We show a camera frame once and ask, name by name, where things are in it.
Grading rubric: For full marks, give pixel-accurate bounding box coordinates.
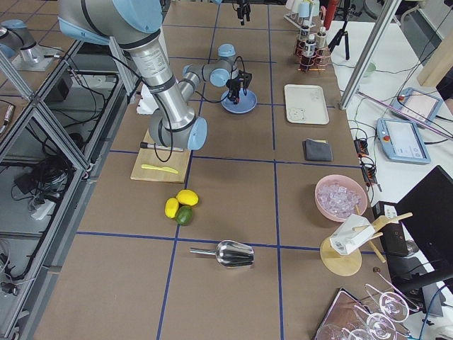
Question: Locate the black tripod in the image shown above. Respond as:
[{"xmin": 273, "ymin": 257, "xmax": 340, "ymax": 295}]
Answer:
[{"xmin": 328, "ymin": 0, "xmax": 355, "ymax": 60}]

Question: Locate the teach pendant tablet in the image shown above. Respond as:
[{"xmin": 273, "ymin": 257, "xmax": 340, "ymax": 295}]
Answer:
[
  {"xmin": 391, "ymin": 87, "xmax": 443, "ymax": 125},
  {"xmin": 376, "ymin": 118, "xmax": 431, "ymax": 164}
]

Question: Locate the black tray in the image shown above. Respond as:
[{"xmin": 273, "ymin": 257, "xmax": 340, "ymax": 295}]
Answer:
[{"xmin": 313, "ymin": 287, "xmax": 376, "ymax": 340}]

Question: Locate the tea bottle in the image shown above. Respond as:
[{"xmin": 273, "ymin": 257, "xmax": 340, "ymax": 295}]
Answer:
[
  {"xmin": 316, "ymin": 26, "xmax": 326, "ymax": 57},
  {"xmin": 299, "ymin": 20, "xmax": 311, "ymax": 54},
  {"xmin": 299, "ymin": 34, "xmax": 316, "ymax": 71}
]

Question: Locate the near teach pendant tablet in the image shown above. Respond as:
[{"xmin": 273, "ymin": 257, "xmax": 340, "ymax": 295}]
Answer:
[{"xmin": 376, "ymin": 118, "xmax": 431, "ymax": 164}]

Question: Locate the green lime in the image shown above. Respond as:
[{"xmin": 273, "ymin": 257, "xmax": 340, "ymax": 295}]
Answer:
[{"xmin": 175, "ymin": 205, "xmax": 193, "ymax": 225}]

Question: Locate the copper wire bottle rack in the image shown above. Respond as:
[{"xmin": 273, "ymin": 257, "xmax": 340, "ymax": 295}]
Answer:
[{"xmin": 295, "ymin": 34, "xmax": 331, "ymax": 72}]

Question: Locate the white wire cup rack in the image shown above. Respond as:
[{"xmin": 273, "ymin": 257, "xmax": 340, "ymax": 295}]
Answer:
[{"xmin": 284, "ymin": 0, "xmax": 320, "ymax": 28}]

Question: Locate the wooden cutting board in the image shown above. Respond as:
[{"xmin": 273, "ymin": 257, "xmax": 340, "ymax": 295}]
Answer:
[{"xmin": 130, "ymin": 132, "xmax": 191, "ymax": 183}]

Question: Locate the steel knife handle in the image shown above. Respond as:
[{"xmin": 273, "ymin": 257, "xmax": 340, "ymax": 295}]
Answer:
[{"xmin": 139, "ymin": 141, "xmax": 185, "ymax": 152}]

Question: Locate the black monitor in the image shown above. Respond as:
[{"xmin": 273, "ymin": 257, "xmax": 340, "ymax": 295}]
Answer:
[{"xmin": 395, "ymin": 165, "xmax": 452, "ymax": 293}]

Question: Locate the green bowl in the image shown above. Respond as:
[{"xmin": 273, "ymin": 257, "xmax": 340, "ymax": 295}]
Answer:
[{"xmin": 363, "ymin": 62, "xmax": 377, "ymax": 81}]

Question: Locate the aluminium frame post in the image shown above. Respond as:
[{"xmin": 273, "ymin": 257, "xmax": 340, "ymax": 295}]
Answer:
[{"xmin": 339, "ymin": 0, "xmax": 401, "ymax": 110}]

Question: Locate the yellow plastic knife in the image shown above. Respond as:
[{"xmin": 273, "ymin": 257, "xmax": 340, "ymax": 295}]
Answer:
[{"xmin": 141, "ymin": 164, "xmax": 179, "ymax": 174}]

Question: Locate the tea bottle back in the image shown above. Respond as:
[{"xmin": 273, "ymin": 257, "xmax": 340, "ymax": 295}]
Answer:
[{"xmin": 316, "ymin": 26, "xmax": 326, "ymax": 57}]

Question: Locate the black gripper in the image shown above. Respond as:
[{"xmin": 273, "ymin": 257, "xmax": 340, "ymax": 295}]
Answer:
[
  {"xmin": 233, "ymin": 0, "xmax": 251, "ymax": 21},
  {"xmin": 226, "ymin": 70, "xmax": 252, "ymax": 105}
]

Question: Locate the wooden stand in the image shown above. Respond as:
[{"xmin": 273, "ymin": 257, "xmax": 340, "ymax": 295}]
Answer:
[{"xmin": 320, "ymin": 212, "xmax": 413, "ymax": 276}]

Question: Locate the tea bottle middle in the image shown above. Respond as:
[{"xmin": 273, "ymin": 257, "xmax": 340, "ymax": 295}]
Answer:
[{"xmin": 299, "ymin": 20, "xmax": 311, "ymax": 54}]

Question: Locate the metal scoop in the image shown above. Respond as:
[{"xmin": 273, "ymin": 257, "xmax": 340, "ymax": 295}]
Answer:
[{"xmin": 190, "ymin": 240, "xmax": 255, "ymax": 268}]

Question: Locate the far teach pendant tablet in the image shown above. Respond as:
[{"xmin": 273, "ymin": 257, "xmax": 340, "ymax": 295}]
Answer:
[{"xmin": 391, "ymin": 87, "xmax": 443, "ymax": 125}]

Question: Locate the white carton on stand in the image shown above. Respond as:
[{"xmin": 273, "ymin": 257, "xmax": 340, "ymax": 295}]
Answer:
[{"xmin": 329, "ymin": 214, "xmax": 375, "ymax": 256}]

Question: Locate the blue plate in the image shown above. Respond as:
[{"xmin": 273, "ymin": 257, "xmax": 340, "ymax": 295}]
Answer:
[{"xmin": 221, "ymin": 89, "xmax": 258, "ymax": 114}]

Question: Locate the cream bear tray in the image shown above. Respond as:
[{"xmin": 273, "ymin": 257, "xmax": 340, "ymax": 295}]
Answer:
[{"xmin": 284, "ymin": 84, "xmax": 329, "ymax": 125}]

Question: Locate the wine glass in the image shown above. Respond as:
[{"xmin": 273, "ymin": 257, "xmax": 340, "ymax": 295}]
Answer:
[
  {"xmin": 353, "ymin": 305, "xmax": 396, "ymax": 339},
  {"xmin": 365, "ymin": 283, "xmax": 409, "ymax": 323}
]

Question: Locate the red cylinder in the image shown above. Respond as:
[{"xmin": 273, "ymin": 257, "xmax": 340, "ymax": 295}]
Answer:
[{"xmin": 323, "ymin": 0, "xmax": 339, "ymax": 30}]

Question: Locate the yellow lemon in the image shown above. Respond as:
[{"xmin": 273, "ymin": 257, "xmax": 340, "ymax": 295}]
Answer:
[
  {"xmin": 176, "ymin": 189, "xmax": 199, "ymax": 206},
  {"xmin": 164, "ymin": 197, "xmax": 180, "ymax": 219}
]

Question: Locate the tea bottle front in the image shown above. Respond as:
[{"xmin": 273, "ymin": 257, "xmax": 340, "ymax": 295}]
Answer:
[{"xmin": 299, "ymin": 34, "xmax": 316, "ymax": 71}]

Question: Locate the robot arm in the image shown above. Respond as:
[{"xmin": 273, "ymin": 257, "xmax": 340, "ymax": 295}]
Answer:
[{"xmin": 58, "ymin": 1, "xmax": 252, "ymax": 150}]

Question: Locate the grey folded cloth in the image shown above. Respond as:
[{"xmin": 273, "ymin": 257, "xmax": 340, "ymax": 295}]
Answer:
[{"xmin": 302, "ymin": 139, "xmax": 333, "ymax": 162}]

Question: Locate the pink bowl with ice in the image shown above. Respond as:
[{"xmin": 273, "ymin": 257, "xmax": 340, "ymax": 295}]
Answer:
[{"xmin": 314, "ymin": 174, "xmax": 368, "ymax": 222}]

